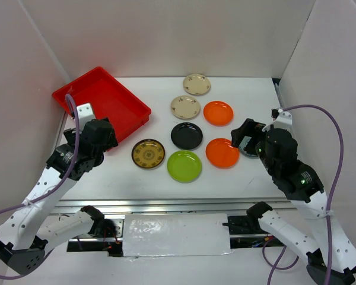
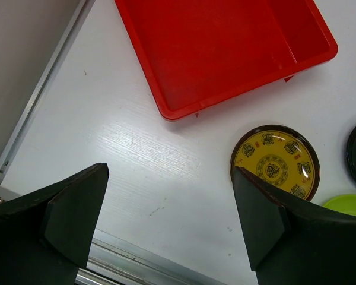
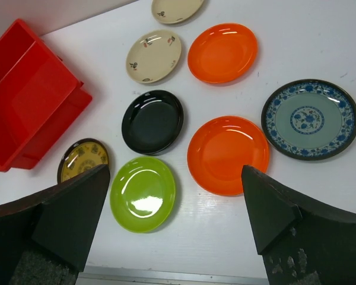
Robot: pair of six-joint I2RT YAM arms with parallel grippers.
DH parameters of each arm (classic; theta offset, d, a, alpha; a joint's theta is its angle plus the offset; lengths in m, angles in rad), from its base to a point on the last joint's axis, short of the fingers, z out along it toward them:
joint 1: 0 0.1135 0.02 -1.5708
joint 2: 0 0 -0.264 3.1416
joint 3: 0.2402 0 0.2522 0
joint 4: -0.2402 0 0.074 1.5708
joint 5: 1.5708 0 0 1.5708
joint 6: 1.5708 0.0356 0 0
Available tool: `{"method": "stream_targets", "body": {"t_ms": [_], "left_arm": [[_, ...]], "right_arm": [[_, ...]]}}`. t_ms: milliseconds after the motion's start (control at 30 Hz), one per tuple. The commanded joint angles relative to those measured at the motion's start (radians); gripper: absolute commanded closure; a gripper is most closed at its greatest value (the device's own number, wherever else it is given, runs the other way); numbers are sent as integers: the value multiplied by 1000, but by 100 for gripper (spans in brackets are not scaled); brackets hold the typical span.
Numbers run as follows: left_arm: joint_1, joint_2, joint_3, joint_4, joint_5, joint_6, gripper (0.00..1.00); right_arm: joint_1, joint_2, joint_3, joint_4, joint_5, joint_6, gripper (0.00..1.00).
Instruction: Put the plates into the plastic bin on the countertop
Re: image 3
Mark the orange plate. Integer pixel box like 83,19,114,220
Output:
187,116,270,196
187,23,258,84

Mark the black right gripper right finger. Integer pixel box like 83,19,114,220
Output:
241,166,356,284

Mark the green plate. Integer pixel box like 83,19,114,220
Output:
110,156,176,233

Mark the cream floral plate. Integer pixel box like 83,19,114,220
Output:
151,0,205,24
126,30,183,84

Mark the red plastic bin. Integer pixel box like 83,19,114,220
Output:
0,19,92,172

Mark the yellow brown patterned plate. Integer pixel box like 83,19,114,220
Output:
57,138,110,183

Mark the black plate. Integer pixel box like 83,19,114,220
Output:
122,90,185,156

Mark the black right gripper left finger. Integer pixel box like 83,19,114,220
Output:
0,164,110,284

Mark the aluminium table edge rail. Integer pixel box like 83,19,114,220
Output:
77,266,269,284

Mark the blue floral patterned plate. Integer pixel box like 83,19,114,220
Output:
260,79,356,161

